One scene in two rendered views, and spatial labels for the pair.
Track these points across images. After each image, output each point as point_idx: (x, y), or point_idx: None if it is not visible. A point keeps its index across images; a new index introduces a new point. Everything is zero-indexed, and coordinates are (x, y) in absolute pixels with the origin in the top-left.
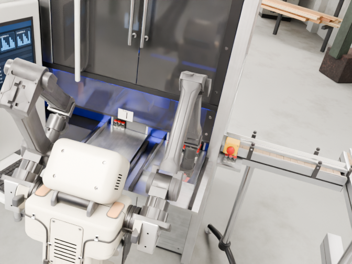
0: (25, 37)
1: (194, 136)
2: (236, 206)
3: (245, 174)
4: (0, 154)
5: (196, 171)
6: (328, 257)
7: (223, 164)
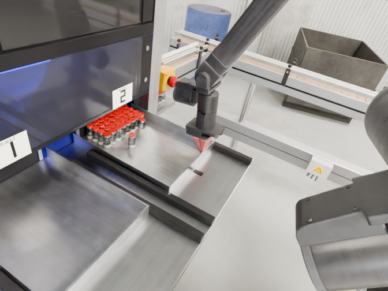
0: None
1: (231, 66)
2: None
3: None
4: None
5: (171, 133)
6: (226, 122)
7: (161, 107)
